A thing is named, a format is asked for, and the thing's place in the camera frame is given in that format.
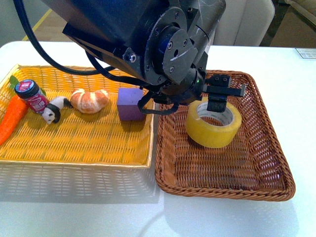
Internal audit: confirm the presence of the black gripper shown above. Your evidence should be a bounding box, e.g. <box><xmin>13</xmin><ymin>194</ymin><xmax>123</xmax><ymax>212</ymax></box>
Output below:
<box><xmin>148</xmin><ymin>68</ymin><xmax>246</xmax><ymax>113</ymax></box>

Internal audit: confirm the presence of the yellow tape roll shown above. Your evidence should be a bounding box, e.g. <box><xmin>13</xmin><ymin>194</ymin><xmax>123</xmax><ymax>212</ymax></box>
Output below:
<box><xmin>185</xmin><ymin>97</ymin><xmax>242</xmax><ymax>148</ymax></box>

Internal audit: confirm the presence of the brown wicker basket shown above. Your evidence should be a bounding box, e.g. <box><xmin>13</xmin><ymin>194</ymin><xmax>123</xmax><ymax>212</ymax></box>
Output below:
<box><xmin>155</xmin><ymin>71</ymin><xmax>296</xmax><ymax>201</ymax></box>

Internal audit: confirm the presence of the yellow wicker basket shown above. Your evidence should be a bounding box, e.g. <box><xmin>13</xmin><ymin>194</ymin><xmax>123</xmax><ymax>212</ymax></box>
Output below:
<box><xmin>0</xmin><ymin>64</ymin><xmax>154</xmax><ymax>168</ymax></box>

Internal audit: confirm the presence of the grey chair right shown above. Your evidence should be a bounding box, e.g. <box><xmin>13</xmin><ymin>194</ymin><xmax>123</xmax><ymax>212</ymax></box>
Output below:
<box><xmin>213</xmin><ymin>0</ymin><xmax>275</xmax><ymax>46</ymax></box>

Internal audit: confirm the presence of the purple foam block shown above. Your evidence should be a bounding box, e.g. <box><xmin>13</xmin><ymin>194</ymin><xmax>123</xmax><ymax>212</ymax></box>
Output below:
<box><xmin>117</xmin><ymin>88</ymin><xmax>145</xmax><ymax>121</ymax></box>

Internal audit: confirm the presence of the table label sticker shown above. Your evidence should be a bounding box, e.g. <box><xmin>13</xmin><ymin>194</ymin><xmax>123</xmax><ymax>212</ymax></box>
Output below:
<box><xmin>295</xmin><ymin>48</ymin><xmax>316</xmax><ymax>59</ymax></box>

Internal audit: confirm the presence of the croissant bread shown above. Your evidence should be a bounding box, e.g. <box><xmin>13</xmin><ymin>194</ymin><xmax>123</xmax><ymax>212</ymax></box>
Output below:
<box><xmin>70</xmin><ymin>88</ymin><xmax>110</xmax><ymax>114</ymax></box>

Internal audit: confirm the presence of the brown sofa cushion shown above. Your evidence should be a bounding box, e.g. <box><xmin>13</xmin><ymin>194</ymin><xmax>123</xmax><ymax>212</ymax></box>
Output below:
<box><xmin>285</xmin><ymin>0</ymin><xmax>316</xmax><ymax>26</ymax></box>

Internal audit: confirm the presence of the toy panda figure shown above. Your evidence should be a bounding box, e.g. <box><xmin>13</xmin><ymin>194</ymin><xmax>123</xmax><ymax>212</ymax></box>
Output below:
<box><xmin>42</xmin><ymin>96</ymin><xmax>73</xmax><ymax>124</ymax></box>

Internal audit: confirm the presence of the small red-label jar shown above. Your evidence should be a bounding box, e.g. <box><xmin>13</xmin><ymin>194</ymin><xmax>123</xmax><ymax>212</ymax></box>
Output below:
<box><xmin>14</xmin><ymin>79</ymin><xmax>49</xmax><ymax>114</ymax></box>

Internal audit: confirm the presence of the orange toy carrot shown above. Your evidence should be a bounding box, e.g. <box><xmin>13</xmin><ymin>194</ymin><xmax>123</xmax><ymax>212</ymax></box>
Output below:
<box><xmin>0</xmin><ymin>95</ymin><xmax>29</xmax><ymax>145</ymax></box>

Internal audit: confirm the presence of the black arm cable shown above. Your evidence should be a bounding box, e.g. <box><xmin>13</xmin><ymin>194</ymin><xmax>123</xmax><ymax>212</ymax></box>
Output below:
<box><xmin>13</xmin><ymin>0</ymin><xmax>154</xmax><ymax>84</ymax></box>

